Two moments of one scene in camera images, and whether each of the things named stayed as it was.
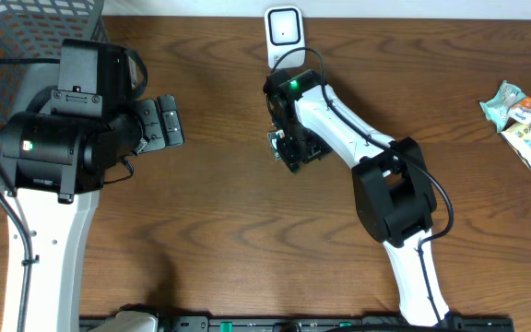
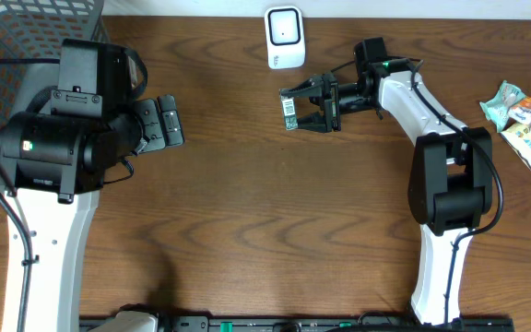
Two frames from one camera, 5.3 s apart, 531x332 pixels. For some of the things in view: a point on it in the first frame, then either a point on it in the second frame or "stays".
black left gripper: [153, 124] stays
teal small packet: [498, 107] stays
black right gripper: [289, 156] -> [324, 88]
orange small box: [525, 111] stays
